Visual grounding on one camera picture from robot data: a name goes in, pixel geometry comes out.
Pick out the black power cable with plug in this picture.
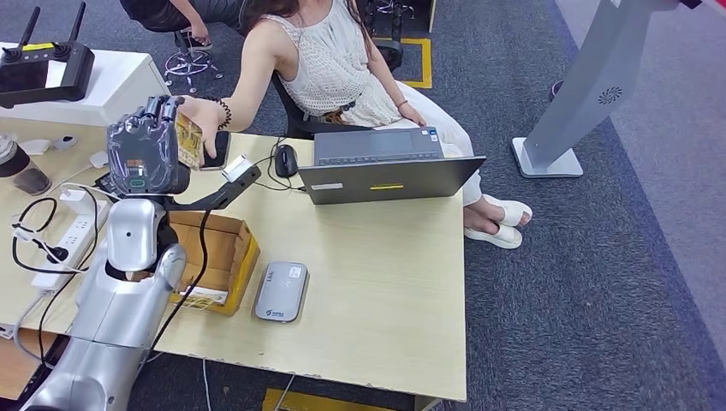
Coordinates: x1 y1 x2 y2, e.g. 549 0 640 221
8 184 122 370

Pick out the wooden drawer unit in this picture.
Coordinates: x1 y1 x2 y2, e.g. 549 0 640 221
0 329 58 401

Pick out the coffee cup with dark lid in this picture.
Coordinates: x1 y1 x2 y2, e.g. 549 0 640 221
0 135 52 197

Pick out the black labelled adapter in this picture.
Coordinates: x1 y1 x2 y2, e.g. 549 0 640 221
93 171 120 200

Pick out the grey laptop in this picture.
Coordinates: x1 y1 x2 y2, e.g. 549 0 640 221
297 125 488 206

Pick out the person's right hand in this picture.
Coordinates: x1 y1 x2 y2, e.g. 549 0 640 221
176 96 228 160

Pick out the cardboard box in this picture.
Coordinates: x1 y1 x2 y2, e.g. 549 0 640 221
168 211 261 318

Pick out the white paper slip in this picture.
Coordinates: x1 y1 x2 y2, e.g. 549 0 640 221
180 285 229 307

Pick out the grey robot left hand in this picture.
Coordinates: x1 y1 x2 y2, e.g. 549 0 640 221
106 95 194 197

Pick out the white cabinet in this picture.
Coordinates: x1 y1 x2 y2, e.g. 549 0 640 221
0 40 174 128

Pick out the grey kiosk stand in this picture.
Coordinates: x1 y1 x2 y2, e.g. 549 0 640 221
511 0 705 179

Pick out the black smartphone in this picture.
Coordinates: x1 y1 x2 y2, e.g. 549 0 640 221
199 130 231 171

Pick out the black mouse cable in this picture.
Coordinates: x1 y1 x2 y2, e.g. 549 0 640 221
266 135 307 193

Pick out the white sandal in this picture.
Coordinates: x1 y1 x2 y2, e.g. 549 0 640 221
463 222 524 251
482 194 534 228

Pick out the grey card reader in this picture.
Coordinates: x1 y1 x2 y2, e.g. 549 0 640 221
253 260 311 325

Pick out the grey power strip cable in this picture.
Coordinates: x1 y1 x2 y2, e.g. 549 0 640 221
12 292 58 370

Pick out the black office chair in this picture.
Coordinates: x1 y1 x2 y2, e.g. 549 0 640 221
270 38 405 141

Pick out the black computer mouse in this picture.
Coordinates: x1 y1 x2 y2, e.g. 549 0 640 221
274 144 300 179

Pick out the black remote controller with antennas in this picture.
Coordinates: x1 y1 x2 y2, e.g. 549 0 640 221
0 1 96 109

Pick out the white power strip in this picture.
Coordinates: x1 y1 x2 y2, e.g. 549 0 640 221
29 189 113 293

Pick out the person's left hand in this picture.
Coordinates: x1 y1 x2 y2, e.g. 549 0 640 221
398 102 427 127

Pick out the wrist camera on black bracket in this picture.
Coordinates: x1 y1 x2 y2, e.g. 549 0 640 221
164 154 263 212

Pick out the black coil hair tie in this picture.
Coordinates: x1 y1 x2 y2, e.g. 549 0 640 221
211 97 234 132

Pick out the stool with chrome base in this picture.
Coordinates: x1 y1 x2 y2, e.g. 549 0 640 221
163 29 223 93

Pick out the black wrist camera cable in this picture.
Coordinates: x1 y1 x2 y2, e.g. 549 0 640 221
146 208 212 355

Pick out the yellow ID card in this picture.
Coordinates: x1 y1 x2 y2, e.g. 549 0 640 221
174 113 205 171

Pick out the person in background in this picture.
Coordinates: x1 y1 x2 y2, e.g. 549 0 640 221
117 0 251 50

